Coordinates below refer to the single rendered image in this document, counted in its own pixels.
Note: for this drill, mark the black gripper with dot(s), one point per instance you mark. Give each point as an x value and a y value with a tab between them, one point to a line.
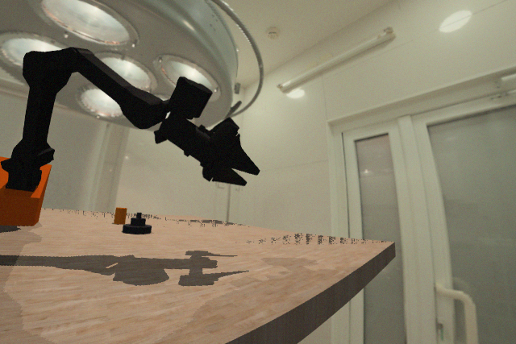
219	154

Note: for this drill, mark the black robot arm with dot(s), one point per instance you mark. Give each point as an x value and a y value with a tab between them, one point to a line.
47	73

